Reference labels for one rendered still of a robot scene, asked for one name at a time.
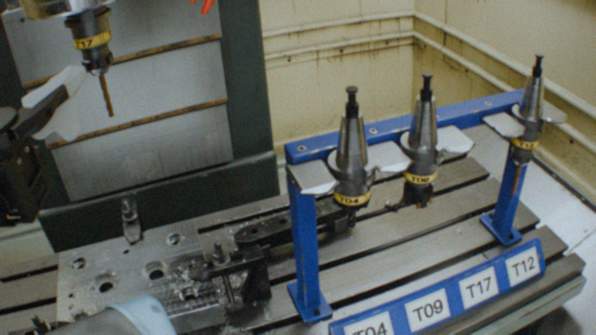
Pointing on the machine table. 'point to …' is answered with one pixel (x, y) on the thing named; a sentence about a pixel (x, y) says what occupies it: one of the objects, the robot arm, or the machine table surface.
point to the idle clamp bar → (273, 230)
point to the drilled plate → (192, 316)
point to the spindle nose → (57, 7)
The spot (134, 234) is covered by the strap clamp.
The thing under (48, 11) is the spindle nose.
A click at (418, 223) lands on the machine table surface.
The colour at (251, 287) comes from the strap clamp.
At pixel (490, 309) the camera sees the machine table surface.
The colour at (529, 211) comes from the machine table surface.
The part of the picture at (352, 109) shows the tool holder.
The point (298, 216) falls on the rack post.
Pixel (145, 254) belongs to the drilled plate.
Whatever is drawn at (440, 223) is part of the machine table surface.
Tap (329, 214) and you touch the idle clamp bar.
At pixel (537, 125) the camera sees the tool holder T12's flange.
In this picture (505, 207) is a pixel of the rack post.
